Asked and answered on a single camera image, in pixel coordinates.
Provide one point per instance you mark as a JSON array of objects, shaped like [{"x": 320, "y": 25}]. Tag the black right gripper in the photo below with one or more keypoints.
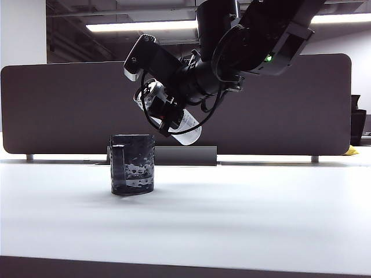
[{"x": 188, "y": 84}]

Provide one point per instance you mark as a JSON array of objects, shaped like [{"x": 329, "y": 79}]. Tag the silver metal drink can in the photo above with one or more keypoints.
[{"x": 189, "y": 134}]

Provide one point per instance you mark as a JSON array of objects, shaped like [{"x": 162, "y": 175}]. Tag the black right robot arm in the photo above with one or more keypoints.
[{"x": 255, "y": 37}]

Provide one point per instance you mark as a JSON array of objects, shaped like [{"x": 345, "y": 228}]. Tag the dark dimpled glass mug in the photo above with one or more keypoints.
[{"x": 136, "y": 162}]

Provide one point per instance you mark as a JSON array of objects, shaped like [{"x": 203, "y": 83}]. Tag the long ceiling light strip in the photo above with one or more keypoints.
[{"x": 139, "y": 26}]

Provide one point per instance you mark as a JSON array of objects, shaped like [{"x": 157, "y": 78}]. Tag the dark fabric desk divider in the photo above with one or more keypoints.
[{"x": 72, "y": 101}]

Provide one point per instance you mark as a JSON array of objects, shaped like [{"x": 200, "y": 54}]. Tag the grey divider support leg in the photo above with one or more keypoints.
[
  {"x": 29, "y": 157},
  {"x": 314, "y": 159}
]

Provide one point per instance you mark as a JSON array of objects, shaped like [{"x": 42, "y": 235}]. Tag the small yellow object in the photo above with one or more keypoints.
[{"x": 352, "y": 150}]

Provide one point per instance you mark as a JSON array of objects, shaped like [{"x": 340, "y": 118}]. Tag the black office chair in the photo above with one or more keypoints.
[{"x": 357, "y": 124}]

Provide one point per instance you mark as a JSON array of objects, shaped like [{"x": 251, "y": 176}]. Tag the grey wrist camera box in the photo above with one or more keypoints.
[{"x": 150, "y": 56}]

